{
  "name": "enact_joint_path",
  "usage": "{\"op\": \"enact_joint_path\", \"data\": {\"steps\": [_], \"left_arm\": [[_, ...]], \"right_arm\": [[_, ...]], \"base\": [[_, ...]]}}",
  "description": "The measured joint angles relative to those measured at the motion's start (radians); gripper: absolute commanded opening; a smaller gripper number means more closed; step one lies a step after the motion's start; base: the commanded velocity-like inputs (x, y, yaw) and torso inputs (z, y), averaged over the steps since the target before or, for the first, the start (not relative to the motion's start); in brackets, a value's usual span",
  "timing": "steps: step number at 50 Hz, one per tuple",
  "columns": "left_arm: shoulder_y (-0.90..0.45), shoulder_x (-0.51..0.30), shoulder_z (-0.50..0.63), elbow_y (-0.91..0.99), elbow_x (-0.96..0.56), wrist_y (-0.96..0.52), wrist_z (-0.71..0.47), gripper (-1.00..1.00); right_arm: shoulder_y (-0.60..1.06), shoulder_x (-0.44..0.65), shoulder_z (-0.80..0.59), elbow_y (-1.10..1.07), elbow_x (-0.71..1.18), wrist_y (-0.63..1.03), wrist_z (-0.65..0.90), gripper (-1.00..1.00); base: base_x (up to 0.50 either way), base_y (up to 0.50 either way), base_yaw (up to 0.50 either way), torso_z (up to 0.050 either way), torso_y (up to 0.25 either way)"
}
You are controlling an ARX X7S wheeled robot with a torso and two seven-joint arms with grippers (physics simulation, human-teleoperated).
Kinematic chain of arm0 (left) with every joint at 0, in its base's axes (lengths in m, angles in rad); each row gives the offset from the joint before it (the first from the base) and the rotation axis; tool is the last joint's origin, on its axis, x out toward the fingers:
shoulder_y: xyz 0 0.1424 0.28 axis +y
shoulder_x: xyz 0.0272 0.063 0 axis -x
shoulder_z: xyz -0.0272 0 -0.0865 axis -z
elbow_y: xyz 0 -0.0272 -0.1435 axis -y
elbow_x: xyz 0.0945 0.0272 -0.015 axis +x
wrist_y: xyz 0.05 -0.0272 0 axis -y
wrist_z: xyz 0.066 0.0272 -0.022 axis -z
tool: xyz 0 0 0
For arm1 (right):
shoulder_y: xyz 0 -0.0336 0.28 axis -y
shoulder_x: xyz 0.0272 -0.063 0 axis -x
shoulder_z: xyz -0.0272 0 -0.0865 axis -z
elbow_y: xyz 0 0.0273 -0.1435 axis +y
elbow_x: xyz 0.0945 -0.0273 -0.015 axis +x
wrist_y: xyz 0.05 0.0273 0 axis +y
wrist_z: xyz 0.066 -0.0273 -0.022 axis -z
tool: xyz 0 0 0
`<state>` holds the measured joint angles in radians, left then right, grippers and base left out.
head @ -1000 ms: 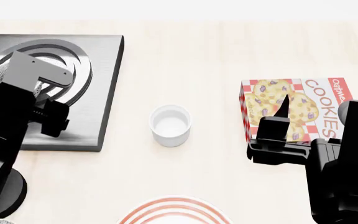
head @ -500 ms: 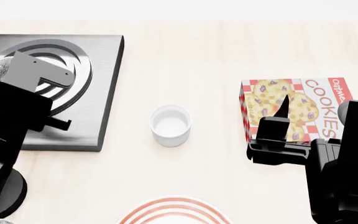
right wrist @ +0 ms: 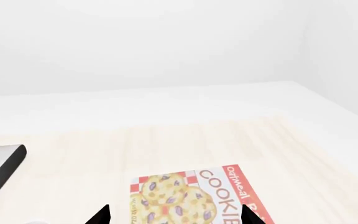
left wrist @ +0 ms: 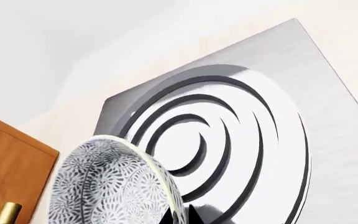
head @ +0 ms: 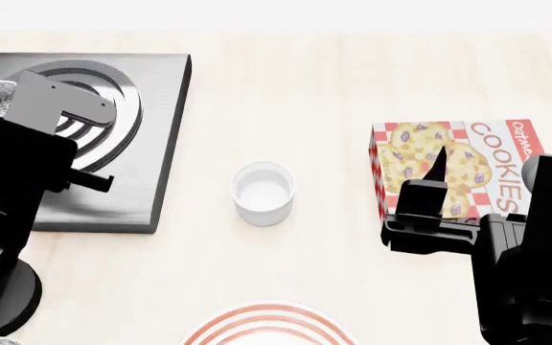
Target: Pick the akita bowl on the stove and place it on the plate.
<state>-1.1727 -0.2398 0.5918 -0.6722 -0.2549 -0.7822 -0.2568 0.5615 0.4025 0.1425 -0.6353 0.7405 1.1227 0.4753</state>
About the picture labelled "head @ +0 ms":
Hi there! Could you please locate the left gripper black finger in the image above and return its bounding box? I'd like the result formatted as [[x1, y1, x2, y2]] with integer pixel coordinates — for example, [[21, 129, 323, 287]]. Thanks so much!
[[66, 167, 115, 193]]

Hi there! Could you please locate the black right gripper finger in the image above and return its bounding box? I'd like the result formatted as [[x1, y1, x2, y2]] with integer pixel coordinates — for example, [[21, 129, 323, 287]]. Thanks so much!
[[396, 144, 451, 221]]

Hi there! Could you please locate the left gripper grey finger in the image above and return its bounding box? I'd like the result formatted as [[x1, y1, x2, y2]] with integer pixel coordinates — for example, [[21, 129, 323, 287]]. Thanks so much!
[[4, 69, 117, 137]]

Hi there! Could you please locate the grey metal stove plate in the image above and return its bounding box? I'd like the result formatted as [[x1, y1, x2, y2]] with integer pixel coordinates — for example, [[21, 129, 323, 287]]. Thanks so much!
[[0, 52, 194, 236]]

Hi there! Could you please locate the white plate with red rings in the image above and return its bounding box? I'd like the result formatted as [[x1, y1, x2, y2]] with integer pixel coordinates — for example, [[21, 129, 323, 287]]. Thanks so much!
[[176, 299, 361, 345]]

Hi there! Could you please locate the oatmeal cookies box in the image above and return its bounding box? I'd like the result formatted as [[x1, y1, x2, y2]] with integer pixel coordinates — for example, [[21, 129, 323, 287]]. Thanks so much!
[[367, 119, 546, 226]]

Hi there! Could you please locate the white ceramic ramekin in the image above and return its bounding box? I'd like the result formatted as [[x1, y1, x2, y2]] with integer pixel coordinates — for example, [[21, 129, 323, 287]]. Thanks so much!
[[229, 161, 297, 228]]

